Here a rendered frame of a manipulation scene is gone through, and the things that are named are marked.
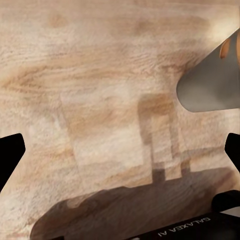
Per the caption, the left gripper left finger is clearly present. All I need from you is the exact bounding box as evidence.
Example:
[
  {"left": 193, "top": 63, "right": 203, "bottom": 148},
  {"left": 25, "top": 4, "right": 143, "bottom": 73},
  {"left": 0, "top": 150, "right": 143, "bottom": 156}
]
[{"left": 0, "top": 133, "right": 26, "bottom": 192}]

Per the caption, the trash can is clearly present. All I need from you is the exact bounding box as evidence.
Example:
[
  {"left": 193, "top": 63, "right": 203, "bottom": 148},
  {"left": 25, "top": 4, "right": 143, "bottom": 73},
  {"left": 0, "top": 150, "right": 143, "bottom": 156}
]
[{"left": 176, "top": 28, "right": 240, "bottom": 113}]

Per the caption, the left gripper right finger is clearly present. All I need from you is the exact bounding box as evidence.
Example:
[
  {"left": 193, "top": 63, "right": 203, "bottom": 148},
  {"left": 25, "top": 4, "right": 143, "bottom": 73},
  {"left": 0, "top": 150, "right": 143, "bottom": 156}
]
[{"left": 224, "top": 133, "right": 240, "bottom": 172}]

